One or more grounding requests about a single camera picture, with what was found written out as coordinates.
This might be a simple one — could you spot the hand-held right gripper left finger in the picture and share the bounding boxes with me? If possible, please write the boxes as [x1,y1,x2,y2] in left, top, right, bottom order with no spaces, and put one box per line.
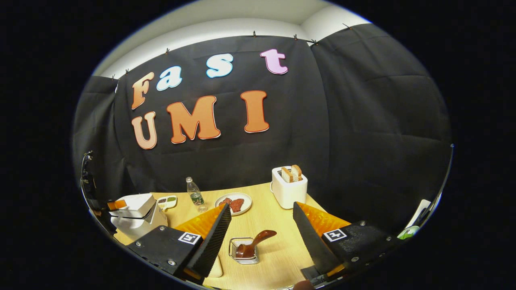
[127,203,233,284]

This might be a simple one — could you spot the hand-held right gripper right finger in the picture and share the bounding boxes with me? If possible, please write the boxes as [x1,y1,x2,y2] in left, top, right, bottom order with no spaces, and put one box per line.
[292,201,404,284]

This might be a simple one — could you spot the clear chopstick holder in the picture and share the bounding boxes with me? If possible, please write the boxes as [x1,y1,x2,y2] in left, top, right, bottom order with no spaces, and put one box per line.
[229,237,260,265]

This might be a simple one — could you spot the beige rice tray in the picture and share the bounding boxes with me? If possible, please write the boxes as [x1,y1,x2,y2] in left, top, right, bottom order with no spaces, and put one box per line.
[208,256,223,278]

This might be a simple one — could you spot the white rice cooker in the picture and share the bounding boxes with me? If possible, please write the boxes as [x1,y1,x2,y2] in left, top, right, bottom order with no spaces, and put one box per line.
[109,193,168,241]

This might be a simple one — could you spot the brown wooden spoon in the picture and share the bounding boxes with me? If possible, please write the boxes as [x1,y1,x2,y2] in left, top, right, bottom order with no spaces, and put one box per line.
[235,230,277,259]

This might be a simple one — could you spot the small white divided dish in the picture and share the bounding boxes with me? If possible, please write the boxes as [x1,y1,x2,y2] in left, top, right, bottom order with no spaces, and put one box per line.
[156,195,178,211]

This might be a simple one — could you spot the clear plastic water bottle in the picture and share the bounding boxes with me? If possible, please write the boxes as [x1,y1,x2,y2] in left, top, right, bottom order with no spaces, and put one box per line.
[186,176,208,213]

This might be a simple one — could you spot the white toaster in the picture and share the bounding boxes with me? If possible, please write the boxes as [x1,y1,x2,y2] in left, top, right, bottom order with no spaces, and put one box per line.
[271,165,308,209]

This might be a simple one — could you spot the white round plate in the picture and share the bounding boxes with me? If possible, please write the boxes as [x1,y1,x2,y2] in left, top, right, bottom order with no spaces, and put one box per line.
[214,193,253,216]

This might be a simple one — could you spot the black backdrop cloth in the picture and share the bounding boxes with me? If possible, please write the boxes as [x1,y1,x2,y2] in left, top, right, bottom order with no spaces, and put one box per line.
[73,23,452,234]

